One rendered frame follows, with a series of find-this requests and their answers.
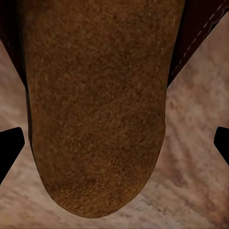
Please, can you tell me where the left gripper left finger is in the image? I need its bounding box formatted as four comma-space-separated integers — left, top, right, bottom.
0, 127, 25, 184

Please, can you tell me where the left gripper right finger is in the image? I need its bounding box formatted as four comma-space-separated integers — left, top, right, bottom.
214, 127, 229, 165

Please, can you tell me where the sandal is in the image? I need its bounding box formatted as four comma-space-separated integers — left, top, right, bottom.
0, 0, 229, 219

